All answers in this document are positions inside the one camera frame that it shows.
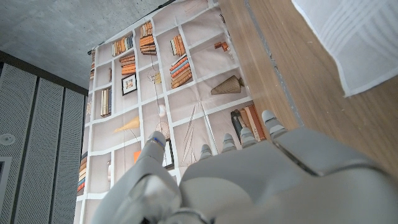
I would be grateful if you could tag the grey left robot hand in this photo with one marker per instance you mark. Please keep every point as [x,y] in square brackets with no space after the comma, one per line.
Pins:
[267,186]

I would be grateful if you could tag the white cloth napkin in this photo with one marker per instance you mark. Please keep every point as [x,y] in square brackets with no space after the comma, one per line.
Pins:
[363,40]

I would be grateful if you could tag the printed bookshelf backdrop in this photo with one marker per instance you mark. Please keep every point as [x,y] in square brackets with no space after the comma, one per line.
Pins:
[192,84]

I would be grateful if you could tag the round white wall fixture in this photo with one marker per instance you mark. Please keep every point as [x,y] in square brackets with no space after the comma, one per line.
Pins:
[7,139]

